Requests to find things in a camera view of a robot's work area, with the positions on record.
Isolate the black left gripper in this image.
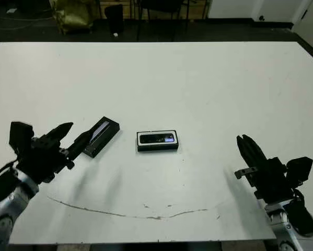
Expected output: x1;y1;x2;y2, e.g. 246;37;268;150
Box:
16;122;94;184

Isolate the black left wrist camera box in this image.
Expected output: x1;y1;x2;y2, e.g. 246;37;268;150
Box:
9;121;34;155

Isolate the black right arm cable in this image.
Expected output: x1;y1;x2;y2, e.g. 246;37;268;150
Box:
292;187;308;208

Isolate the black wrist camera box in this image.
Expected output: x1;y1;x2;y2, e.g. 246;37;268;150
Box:
9;121;34;155
285;156;313;187

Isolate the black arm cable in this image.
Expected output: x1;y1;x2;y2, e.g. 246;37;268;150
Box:
0;159;18;181
292;187;308;208

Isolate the black waste bin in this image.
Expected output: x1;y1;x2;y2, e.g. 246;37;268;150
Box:
105;4;125;35

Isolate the black phone-like camera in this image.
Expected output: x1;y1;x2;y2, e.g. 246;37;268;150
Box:
140;133;176;144

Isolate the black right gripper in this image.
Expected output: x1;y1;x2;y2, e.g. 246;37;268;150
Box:
234;134;294;203

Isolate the black box lid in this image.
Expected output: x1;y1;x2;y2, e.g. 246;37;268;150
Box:
82;116;121;159

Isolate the thin white cable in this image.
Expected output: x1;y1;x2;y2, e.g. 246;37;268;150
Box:
0;14;52;30

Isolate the yellow-green plastic bag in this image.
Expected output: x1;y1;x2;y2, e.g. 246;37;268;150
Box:
50;0;94;35

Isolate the black office chair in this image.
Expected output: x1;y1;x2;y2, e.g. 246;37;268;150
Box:
136;0;191;41

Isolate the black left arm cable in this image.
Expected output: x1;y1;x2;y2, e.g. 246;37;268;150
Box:
0;159;18;181

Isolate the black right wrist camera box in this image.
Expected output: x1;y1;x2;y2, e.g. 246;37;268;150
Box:
285;156;313;187

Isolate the black box with white insert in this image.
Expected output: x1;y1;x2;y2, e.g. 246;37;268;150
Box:
136;130;180;153

